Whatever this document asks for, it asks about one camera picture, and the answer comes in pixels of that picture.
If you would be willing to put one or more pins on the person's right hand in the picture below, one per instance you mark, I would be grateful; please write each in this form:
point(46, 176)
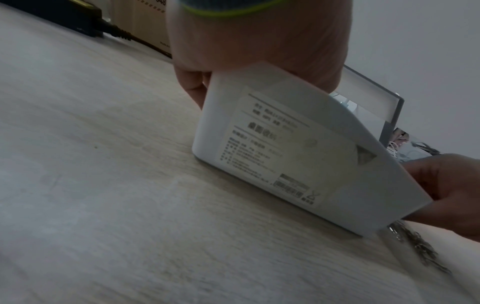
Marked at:
point(453, 193)

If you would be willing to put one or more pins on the person's left hand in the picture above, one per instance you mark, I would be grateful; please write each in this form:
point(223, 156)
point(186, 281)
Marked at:
point(262, 38)

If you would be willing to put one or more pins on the white power strip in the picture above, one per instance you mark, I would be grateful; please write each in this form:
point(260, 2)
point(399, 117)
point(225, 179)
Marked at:
point(345, 102)

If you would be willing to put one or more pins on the pile of silver paper clips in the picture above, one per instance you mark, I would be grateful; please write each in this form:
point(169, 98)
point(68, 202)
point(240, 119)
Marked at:
point(423, 246)

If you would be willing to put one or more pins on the white desk divider panel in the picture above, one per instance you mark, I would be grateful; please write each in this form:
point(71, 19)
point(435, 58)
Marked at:
point(431, 59)

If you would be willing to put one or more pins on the cardboard box with black print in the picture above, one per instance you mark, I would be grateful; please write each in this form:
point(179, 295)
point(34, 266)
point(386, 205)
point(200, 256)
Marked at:
point(142, 17)

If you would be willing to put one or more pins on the black power adapter brick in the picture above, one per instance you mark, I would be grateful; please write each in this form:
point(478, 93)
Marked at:
point(67, 14)

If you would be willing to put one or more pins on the gray metal divider bracket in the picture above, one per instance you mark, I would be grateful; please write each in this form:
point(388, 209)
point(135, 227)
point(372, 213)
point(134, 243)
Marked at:
point(393, 112)

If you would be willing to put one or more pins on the white compartment organizer tray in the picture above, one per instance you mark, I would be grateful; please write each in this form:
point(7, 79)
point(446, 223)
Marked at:
point(300, 154)

